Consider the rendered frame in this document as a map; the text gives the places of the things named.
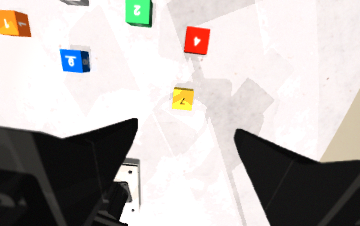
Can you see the orange block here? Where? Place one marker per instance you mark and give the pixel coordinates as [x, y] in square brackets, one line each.
[14, 23]

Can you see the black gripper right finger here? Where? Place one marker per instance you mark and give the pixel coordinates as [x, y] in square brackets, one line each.
[293, 189]

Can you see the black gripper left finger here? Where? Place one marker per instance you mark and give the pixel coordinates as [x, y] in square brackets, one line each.
[75, 172]

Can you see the yellow block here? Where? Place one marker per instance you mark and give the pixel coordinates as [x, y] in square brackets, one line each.
[182, 98]

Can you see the green block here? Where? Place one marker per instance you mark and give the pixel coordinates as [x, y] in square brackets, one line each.
[139, 13]

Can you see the red block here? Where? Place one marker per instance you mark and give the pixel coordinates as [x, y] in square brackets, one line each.
[196, 40]

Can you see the blue block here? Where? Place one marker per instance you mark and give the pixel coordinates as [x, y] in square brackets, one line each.
[75, 61]

